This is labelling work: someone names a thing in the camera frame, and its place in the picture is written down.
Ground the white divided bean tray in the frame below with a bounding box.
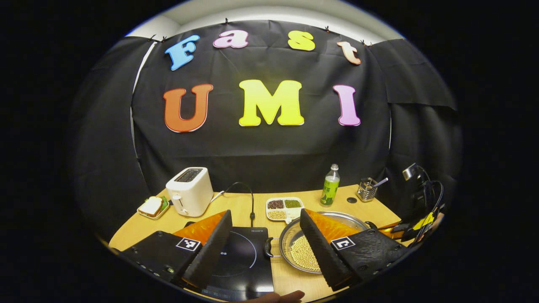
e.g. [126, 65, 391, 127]
[265, 197, 304, 223]

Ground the pile of yellow soybeans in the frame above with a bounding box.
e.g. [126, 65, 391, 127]
[290, 235, 321, 272]

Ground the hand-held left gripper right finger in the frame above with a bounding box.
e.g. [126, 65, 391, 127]
[299, 208, 409, 292]

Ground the black induction cooktop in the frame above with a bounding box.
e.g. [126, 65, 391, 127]
[184, 222, 275, 302]

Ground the white bread sandwich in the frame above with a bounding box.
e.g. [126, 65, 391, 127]
[139, 196, 164, 216]

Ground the green label drink bottle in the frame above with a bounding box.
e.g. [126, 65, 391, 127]
[320, 164, 341, 207]

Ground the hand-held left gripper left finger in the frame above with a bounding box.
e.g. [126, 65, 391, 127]
[120, 210, 233, 291]

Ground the wire mesh utensil holder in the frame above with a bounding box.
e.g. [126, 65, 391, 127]
[357, 177, 378, 202]

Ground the small sandwich plate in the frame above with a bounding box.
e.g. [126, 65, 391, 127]
[137, 196, 171, 220]

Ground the steel pot with black handles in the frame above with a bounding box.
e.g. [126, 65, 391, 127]
[264, 210, 379, 275]

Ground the white toaster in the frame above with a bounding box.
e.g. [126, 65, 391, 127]
[165, 167, 214, 218]

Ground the black power cable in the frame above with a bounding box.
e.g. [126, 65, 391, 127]
[219, 182, 256, 228]

